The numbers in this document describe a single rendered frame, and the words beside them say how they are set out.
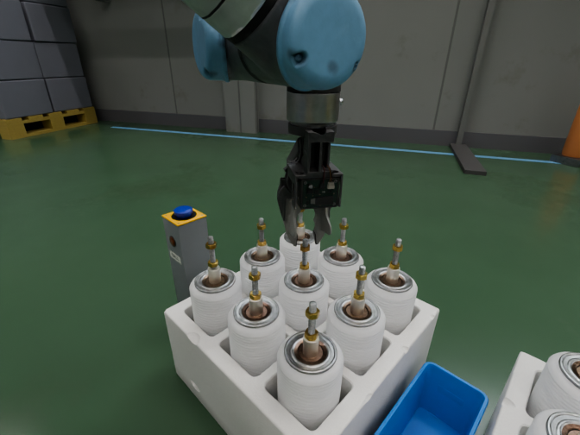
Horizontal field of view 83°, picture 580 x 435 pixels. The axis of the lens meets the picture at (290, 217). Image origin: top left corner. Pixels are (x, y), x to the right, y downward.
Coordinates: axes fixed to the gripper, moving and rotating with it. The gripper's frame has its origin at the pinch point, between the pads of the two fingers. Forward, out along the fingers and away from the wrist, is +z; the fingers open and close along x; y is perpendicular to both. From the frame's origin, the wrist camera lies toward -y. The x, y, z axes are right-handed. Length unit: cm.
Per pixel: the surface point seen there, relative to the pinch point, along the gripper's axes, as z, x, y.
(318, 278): 8.9, 2.6, 0.9
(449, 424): 33.4, 25.0, 17.5
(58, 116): 22, -165, -299
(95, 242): 34, -64, -68
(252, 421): 21.3, -11.7, 17.9
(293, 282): 9.0, -2.3, 1.2
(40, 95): 3, -171, -290
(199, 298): 9.9, -19.2, 1.6
